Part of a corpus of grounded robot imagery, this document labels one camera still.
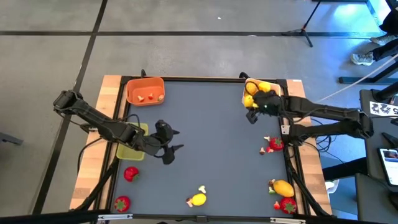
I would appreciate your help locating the orange plastic basket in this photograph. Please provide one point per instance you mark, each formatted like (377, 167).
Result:
(136, 87)

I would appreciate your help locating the yellow-green plastic basket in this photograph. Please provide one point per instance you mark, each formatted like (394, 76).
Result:
(127, 154)

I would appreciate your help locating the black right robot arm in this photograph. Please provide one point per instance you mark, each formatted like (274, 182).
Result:
(326, 112)

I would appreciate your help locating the smartphone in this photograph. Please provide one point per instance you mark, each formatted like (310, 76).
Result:
(390, 165)

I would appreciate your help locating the dark grey desk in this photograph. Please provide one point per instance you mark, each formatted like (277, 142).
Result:
(373, 155)

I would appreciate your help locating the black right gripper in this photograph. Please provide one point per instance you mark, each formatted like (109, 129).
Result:
(268, 102)

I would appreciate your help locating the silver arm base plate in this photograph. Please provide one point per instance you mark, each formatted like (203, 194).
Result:
(285, 129)

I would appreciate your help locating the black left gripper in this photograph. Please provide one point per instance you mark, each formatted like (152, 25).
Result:
(155, 140)

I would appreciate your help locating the red strawberry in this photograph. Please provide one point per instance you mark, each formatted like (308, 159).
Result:
(288, 205)
(122, 204)
(276, 144)
(130, 173)

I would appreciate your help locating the person's leg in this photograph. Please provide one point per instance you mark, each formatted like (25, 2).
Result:
(387, 51)
(392, 21)

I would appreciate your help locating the cream mushroom reddish cap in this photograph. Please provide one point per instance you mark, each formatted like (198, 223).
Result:
(189, 202)

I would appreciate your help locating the white plastic basket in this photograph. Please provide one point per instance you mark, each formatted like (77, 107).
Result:
(278, 88)

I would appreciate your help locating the grey furniture foot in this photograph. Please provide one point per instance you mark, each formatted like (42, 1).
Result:
(11, 139)

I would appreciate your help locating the cream toy mushroom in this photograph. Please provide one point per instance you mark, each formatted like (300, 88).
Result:
(202, 188)
(266, 138)

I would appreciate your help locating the person's shoe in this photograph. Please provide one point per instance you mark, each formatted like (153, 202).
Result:
(382, 40)
(362, 59)

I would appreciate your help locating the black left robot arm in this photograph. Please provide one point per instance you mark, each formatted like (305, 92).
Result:
(99, 123)

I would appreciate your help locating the wooden table side board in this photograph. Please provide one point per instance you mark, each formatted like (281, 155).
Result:
(311, 174)
(93, 174)

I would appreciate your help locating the black aluminium rig frame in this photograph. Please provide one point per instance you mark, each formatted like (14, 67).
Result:
(202, 79)

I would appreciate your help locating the white marker sheet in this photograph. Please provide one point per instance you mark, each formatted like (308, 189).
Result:
(382, 109)

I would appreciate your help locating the silver frame bracket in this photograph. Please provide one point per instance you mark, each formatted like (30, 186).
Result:
(287, 221)
(115, 216)

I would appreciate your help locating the black desk leg frame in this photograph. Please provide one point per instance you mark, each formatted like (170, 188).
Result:
(367, 80)

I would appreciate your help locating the green toy mushroom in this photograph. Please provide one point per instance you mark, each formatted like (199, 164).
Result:
(271, 191)
(160, 98)

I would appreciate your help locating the black tripod stand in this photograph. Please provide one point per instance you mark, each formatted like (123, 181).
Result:
(303, 31)

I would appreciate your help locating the white object under table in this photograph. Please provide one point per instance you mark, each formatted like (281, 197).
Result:
(331, 185)

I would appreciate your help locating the black corner post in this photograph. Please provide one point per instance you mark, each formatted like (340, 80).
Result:
(244, 75)
(143, 73)

